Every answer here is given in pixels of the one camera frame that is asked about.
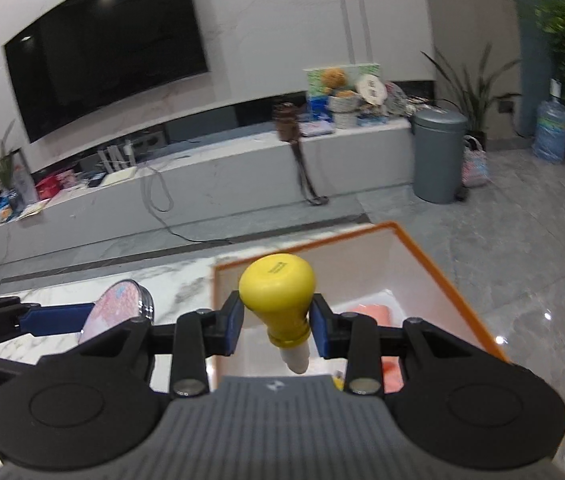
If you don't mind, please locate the orange white storage box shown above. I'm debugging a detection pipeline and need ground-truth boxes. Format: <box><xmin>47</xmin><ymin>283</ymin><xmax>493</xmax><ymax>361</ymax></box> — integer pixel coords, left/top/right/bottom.
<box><xmin>208</xmin><ymin>222</ymin><xmax>508</xmax><ymax>388</ymax></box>

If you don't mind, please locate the grey pedal trash bin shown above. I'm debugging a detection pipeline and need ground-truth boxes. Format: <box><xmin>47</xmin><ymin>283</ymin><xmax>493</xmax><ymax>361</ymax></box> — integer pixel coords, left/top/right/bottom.
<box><xmin>412</xmin><ymin>108</ymin><xmax>468</xmax><ymax>205</ymax></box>

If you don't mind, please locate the brown leather bag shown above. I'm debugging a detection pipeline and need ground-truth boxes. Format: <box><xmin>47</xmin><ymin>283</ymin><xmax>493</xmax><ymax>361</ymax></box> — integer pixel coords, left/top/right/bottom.
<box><xmin>273</xmin><ymin>102</ymin><xmax>329</xmax><ymax>207</ymax></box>

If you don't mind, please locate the yellow bulb shaped bottle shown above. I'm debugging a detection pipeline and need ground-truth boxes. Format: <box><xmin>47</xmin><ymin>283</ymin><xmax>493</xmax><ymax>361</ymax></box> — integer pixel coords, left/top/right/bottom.
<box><xmin>238</xmin><ymin>252</ymin><xmax>316</xmax><ymax>375</ymax></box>

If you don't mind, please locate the round paper fan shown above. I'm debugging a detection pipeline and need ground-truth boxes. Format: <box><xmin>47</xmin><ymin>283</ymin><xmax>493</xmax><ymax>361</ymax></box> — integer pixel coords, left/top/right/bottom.
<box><xmin>356</xmin><ymin>74</ymin><xmax>387</xmax><ymax>106</ymax></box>

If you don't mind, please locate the white wifi router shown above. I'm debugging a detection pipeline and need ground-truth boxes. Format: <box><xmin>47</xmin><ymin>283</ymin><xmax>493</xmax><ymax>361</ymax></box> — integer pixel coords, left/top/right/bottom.
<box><xmin>98</xmin><ymin>142</ymin><xmax>137</xmax><ymax>186</ymax></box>

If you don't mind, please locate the yellow round tape measure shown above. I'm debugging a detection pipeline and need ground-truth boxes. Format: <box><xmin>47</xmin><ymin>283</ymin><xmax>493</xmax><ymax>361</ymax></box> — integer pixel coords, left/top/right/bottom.
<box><xmin>332</xmin><ymin>372</ymin><xmax>344</xmax><ymax>391</ymax></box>

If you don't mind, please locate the blue water jug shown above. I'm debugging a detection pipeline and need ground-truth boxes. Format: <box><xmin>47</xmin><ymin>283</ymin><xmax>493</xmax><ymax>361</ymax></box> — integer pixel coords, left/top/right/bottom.
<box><xmin>532</xmin><ymin>79</ymin><xmax>565</xmax><ymax>164</ymax></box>

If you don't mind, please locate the white knitted basket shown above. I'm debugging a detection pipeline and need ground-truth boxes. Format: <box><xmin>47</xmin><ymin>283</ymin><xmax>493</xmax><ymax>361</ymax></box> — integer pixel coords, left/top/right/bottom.
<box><xmin>328</xmin><ymin>92</ymin><xmax>360</xmax><ymax>129</ymax></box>

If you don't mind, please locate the pink plastic cup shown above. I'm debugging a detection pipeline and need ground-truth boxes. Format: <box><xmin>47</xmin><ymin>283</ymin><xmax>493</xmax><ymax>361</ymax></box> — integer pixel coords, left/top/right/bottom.
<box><xmin>352</xmin><ymin>304</ymin><xmax>404</xmax><ymax>393</ymax></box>

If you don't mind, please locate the black cable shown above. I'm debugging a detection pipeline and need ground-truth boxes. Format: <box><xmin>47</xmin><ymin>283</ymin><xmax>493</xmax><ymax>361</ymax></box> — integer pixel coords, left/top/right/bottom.
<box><xmin>139</xmin><ymin>159</ymin><xmax>234</xmax><ymax>245</ymax></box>

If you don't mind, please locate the tall green leaf plant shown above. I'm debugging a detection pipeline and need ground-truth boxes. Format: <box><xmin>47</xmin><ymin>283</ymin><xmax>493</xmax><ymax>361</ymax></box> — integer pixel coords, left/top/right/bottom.
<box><xmin>422</xmin><ymin>42</ymin><xmax>521</xmax><ymax>148</ymax></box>

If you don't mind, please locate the green painted canvas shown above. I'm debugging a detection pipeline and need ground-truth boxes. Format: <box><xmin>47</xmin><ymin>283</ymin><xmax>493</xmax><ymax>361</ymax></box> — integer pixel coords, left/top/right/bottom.
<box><xmin>304</xmin><ymin>63</ymin><xmax>381</xmax><ymax>120</ymax></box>

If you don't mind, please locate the woven pastel basket bag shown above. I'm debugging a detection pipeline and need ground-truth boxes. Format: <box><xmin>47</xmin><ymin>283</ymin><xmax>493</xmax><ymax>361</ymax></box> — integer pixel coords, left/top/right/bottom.
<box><xmin>462</xmin><ymin>136</ymin><xmax>489</xmax><ymax>188</ymax></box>

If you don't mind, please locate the teddy bear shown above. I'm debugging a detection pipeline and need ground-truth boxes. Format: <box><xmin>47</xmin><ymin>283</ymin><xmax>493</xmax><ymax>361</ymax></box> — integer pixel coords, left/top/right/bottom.
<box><xmin>320</xmin><ymin>67</ymin><xmax>348</xmax><ymax>94</ymax></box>

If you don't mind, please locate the black television screen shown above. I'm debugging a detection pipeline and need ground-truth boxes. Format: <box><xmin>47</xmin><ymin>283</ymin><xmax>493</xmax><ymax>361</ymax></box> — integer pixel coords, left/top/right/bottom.
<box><xmin>4</xmin><ymin>0</ymin><xmax>208</xmax><ymax>142</ymax></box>

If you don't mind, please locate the red gift box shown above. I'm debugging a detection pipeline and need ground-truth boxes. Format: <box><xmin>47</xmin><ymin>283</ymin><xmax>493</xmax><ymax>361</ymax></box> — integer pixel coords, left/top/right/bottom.
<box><xmin>36</xmin><ymin>174</ymin><xmax>63</xmax><ymax>200</ymax></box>

